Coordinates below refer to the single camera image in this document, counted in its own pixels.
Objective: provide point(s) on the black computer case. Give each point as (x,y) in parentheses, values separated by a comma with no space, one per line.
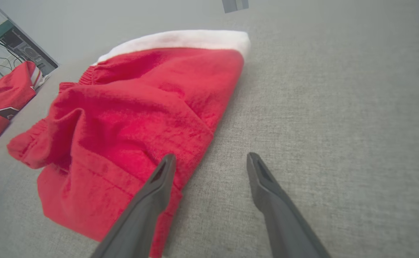
(23,46)

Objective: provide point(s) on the red shorts with white stripe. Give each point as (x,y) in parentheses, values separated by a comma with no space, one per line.
(134,118)

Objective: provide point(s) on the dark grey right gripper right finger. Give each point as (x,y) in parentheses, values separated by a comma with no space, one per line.
(284,222)

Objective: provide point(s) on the red shirt with white sleeve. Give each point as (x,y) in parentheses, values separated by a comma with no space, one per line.
(5,96)

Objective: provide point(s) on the grey partition post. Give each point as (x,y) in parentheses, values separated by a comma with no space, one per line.
(235,5)

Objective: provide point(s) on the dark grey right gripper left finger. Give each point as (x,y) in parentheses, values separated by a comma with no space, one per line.
(141,222)

